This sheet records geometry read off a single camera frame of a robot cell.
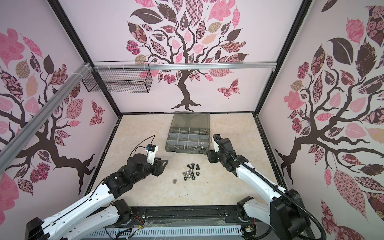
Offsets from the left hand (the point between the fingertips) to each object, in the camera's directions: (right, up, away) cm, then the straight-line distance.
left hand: (164, 162), depth 76 cm
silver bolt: (+4, +5, +21) cm, 22 cm away
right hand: (+25, +5, +8) cm, 27 cm away
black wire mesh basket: (-33, +52, +18) cm, 64 cm away
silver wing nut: (+21, +5, +21) cm, 30 cm away
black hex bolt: (+18, -6, +13) cm, 23 cm away
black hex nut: (+18, -10, +11) cm, 23 cm away
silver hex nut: (+12, -9, +12) cm, 19 cm away
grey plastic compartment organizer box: (+12, +15, +26) cm, 32 cm away
